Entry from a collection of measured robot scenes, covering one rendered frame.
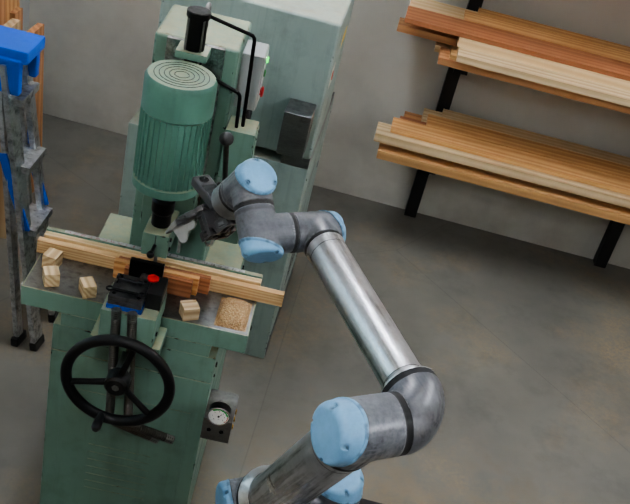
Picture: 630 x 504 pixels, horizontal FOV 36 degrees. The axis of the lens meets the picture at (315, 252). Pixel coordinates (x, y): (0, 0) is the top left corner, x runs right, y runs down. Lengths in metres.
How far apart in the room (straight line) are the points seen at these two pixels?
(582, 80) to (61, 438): 2.55
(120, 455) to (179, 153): 0.97
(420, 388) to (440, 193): 3.31
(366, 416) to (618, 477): 2.39
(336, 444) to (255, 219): 0.60
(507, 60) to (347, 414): 2.74
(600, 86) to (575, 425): 1.39
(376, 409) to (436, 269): 3.01
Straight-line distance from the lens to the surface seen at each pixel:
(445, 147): 4.44
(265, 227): 2.11
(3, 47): 3.27
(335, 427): 1.72
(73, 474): 3.05
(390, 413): 1.74
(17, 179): 3.43
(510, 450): 3.89
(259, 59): 2.65
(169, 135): 2.39
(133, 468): 2.97
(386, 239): 4.82
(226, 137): 2.33
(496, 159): 4.46
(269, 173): 2.16
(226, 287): 2.68
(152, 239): 2.59
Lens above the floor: 2.52
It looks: 33 degrees down
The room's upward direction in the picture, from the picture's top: 14 degrees clockwise
